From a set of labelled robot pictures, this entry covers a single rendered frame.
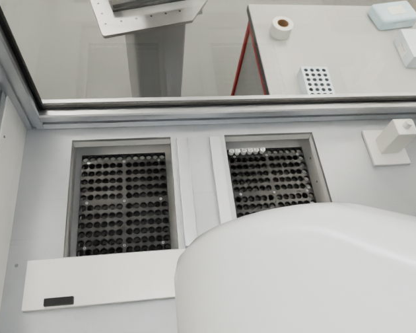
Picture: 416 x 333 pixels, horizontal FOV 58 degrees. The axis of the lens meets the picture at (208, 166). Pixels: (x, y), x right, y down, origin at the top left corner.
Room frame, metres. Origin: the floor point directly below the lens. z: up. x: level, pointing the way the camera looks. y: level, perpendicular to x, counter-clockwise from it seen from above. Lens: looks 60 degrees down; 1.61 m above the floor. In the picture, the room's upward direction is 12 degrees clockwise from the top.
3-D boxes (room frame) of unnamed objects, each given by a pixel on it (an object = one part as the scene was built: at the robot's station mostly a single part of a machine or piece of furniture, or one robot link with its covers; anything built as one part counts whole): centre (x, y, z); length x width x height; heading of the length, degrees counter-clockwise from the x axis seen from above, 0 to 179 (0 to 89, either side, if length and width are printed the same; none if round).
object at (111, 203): (0.29, 0.15, 0.87); 0.22 x 0.18 x 0.06; 16
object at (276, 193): (0.38, -0.15, 0.87); 0.22 x 0.18 x 0.06; 16
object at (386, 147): (0.52, -0.38, 1.00); 0.09 x 0.08 x 0.10; 16
